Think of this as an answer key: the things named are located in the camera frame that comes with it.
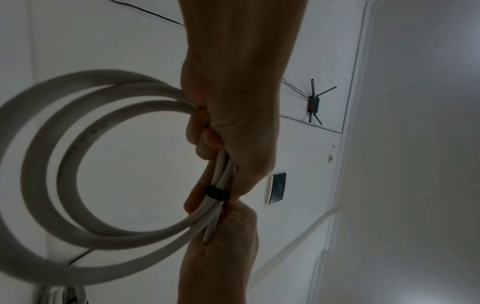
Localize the person's right hand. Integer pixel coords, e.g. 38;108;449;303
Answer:
178;181;260;304

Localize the person's left hand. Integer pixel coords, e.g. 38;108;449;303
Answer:
176;0;312;197

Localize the thin white cable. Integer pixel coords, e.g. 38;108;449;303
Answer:
0;69;239;287
35;283;89;304

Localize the black router with antennas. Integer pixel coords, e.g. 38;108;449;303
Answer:
306;78;339;126

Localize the small dark tablet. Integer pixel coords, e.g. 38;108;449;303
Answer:
265;172;288;206

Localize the white wall conduit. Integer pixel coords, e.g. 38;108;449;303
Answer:
247;209;341;286

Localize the thin black wall wire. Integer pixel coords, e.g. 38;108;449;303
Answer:
279;0;371;134
110;0;188;28

